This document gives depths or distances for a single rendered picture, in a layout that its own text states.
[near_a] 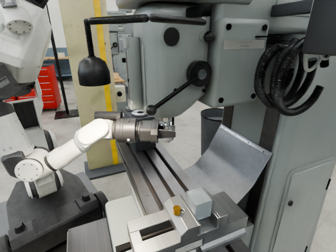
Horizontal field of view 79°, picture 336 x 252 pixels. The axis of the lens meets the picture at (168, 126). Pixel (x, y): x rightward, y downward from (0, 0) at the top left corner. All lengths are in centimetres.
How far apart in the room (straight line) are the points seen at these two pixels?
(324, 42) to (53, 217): 143
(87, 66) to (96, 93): 192
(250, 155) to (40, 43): 90
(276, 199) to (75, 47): 209
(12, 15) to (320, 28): 76
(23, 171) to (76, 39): 172
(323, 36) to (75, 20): 210
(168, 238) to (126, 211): 36
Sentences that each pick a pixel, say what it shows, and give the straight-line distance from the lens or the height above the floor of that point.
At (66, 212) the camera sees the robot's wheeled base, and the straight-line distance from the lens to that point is 146.
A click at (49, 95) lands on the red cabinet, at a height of 39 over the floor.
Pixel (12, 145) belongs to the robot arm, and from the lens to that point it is 80.
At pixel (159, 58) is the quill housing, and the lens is 57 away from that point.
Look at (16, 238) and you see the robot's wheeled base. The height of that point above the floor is 61.
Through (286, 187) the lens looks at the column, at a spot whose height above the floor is 99.
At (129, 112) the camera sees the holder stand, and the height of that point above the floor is 117.
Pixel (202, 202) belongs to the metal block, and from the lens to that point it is 61.
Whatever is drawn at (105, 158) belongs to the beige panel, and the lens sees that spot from 273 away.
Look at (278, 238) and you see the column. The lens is 119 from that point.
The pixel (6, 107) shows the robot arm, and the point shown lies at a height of 135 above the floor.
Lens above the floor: 155
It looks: 23 degrees down
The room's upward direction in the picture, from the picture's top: straight up
